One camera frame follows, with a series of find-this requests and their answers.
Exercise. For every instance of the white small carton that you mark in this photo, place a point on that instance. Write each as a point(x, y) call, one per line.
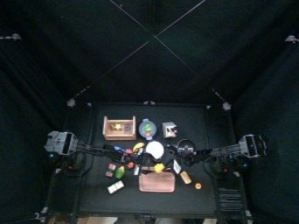
point(115, 187)

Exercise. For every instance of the orange toy piece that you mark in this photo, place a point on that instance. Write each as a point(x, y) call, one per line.
point(131, 165)

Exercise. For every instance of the pink toy cube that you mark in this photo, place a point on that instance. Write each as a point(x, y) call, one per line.
point(112, 166)

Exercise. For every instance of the purple toy piece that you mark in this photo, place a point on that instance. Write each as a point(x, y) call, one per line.
point(127, 127)

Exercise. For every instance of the pink rectangular plate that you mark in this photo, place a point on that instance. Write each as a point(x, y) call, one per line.
point(156, 182)

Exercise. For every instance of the grey white toy appliance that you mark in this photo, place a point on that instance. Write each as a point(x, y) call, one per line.
point(170, 129)

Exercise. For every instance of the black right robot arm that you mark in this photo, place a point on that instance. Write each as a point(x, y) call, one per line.
point(226, 150)

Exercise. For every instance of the green toy vegetable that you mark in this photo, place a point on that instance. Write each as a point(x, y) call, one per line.
point(147, 127)

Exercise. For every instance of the white round plate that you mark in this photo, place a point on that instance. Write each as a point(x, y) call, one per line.
point(155, 149)

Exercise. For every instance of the yellow toy squash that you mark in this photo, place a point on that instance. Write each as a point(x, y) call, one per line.
point(159, 168)

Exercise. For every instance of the small orange toy food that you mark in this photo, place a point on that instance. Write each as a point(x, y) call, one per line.
point(148, 134)

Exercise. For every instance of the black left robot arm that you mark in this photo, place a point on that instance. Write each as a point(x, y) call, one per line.
point(94, 149)

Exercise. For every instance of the red toy cube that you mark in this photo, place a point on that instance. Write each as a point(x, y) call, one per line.
point(110, 174)

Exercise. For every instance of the black toy frying pan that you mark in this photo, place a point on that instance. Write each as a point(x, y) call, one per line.
point(186, 145)

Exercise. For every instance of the yellow toy banana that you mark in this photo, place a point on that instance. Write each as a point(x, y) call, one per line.
point(138, 146)

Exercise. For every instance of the wooden open box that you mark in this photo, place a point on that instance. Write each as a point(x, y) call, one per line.
point(119, 136)

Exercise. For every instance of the blue toy piece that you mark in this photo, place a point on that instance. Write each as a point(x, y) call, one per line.
point(119, 148)

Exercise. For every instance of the yellow star toy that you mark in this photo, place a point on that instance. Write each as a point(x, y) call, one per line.
point(118, 126)

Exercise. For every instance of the blue toy pot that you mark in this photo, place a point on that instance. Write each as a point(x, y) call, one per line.
point(147, 129)

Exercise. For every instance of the metal frame corner bracket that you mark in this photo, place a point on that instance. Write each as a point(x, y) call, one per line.
point(71, 102)
point(15, 37)
point(291, 38)
point(226, 105)
point(147, 102)

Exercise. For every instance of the green yellow toy corn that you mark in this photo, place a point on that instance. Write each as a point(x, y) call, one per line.
point(120, 172)

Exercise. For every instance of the tan toy bread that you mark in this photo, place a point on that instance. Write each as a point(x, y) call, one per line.
point(184, 177)

